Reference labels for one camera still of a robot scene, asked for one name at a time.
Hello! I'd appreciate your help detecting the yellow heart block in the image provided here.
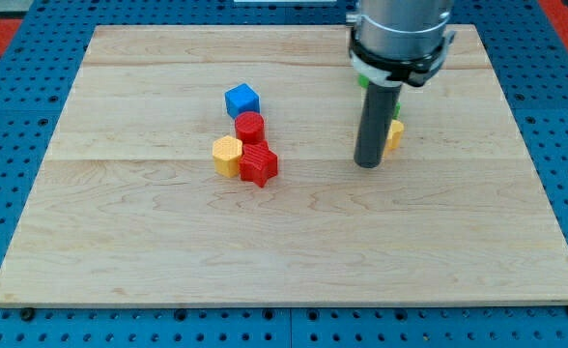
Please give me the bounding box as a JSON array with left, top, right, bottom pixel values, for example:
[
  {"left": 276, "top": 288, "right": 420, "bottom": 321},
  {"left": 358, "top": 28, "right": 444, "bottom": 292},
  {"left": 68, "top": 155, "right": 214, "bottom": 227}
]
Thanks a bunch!
[{"left": 386, "top": 120, "right": 405, "bottom": 151}]

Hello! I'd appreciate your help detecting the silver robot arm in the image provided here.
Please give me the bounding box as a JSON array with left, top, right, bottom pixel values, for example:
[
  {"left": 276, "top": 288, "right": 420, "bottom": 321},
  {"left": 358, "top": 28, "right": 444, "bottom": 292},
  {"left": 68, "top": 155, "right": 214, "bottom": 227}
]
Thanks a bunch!
[{"left": 349, "top": 0, "right": 455, "bottom": 87}]

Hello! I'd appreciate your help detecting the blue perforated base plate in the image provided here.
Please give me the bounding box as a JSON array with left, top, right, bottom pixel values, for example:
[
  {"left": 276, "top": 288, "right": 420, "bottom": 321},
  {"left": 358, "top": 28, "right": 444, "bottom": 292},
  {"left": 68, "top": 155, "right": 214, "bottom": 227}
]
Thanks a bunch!
[{"left": 0, "top": 1, "right": 568, "bottom": 347}]

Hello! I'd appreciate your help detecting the yellow hexagon block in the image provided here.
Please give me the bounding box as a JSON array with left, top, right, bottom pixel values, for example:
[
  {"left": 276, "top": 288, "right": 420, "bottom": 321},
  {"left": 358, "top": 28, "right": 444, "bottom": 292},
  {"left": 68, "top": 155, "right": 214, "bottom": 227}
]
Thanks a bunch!
[{"left": 212, "top": 135, "right": 242, "bottom": 178}]

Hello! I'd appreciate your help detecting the wooden board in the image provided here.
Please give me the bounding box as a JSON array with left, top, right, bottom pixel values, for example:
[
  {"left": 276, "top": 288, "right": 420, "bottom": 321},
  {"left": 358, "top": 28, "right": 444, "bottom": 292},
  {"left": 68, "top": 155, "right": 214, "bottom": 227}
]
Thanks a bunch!
[{"left": 0, "top": 25, "right": 568, "bottom": 308}]

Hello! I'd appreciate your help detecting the green block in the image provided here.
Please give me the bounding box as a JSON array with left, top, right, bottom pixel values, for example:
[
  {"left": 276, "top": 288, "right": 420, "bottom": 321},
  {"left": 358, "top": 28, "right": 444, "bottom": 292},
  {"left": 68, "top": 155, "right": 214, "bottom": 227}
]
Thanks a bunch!
[{"left": 357, "top": 74, "right": 401, "bottom": 120}]

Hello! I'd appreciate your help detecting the blue cube block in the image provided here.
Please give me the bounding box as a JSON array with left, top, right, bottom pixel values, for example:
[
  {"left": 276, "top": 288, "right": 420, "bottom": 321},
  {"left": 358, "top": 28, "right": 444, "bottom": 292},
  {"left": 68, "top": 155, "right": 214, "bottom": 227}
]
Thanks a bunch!
[{"left": 224, "top": 83, "right": 260, "bottom": 119}]

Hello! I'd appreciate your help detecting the red star block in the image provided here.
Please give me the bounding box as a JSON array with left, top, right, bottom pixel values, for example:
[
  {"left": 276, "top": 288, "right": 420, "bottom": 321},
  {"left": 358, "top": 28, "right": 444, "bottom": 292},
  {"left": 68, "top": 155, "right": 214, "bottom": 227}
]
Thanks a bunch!
[{"left": 240, "top": 140, "right": 278, "bottom": 188}]

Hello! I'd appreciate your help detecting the red cylinder block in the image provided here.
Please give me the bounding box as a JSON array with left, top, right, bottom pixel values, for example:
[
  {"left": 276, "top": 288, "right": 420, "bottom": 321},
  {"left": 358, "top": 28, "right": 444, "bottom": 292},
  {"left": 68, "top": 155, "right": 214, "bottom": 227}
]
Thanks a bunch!
[{"left": 235, "top": 111, "right": 265, "bottom": 144}]

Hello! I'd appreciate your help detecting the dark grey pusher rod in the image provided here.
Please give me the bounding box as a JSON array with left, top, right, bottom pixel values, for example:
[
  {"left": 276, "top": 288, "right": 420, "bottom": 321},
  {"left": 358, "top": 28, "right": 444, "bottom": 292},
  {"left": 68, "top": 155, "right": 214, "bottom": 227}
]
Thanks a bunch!
[{"left": 354, "top": 82, "right": 402, "bottom": 168}]

